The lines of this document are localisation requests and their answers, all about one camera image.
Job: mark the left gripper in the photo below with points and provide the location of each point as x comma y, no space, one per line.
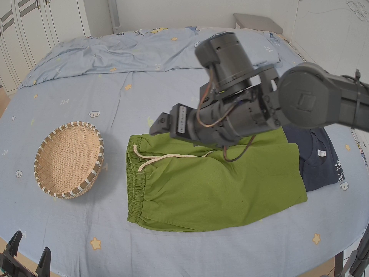
11,265

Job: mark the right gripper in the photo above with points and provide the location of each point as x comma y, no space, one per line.
210,134

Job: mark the green shorts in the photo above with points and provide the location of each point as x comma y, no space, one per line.
201,189

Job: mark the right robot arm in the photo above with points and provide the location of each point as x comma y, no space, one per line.
302,97

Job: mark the bed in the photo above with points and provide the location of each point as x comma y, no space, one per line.
173,97

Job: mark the round woven basket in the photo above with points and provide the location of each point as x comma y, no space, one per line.
66,160

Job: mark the pale blue quilt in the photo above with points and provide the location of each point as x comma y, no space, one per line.
129,53

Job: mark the grey bedside table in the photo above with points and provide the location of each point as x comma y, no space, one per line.
253,22

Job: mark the dark blue T-shirt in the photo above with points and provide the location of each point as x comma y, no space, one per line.
314,172

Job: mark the white wardrobe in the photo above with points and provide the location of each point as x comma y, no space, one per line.
43,16

